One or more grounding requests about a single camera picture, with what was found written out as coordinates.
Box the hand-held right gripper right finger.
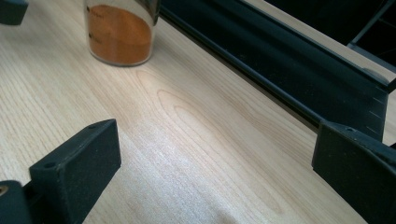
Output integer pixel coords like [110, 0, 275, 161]
[311, 120, 396, 224]

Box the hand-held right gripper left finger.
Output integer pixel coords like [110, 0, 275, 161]
[22, 119, 122, 224]

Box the dark metal stand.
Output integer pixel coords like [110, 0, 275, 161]
[346, 0, 396, 75]

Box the clear jar of orange powder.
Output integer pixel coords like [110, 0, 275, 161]
[82, 0, 162, 67]

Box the dark block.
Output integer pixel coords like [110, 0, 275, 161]
[0, 0, 30, 26]

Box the black metal rail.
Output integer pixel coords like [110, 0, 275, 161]
[158, 0, 396, 143]

